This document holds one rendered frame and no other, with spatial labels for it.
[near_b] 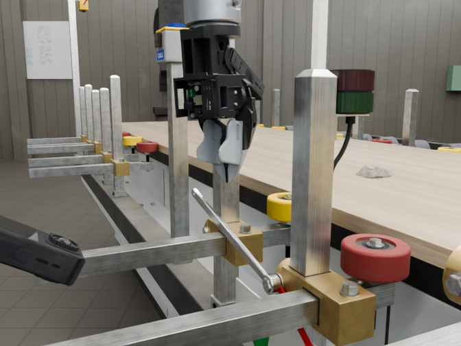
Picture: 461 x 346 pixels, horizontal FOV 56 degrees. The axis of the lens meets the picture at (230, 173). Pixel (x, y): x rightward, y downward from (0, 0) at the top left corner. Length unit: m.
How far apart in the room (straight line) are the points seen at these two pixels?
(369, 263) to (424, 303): 0.21
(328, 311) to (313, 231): 0.09
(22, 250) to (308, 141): 0.31
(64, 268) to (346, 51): 7.52
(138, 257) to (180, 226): 0.34
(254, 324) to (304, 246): 0.11
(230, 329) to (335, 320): 0.11
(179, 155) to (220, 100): 0.44
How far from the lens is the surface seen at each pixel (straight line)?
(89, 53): 7.89
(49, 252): 0.38
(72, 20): 3.02
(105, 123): 1.93
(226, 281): 0.79
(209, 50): 0.57
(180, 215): 1.00
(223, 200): 0.74
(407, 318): 0.75
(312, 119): 0.50
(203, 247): 0.70
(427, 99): 8.23
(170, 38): 0.95
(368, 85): 0.53
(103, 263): 0.67
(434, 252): 0.61
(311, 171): 0.51
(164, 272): 1.05
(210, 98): 0.56
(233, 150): 0.60
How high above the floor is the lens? 1.08
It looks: 10 degrees down
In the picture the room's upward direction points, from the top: straight up
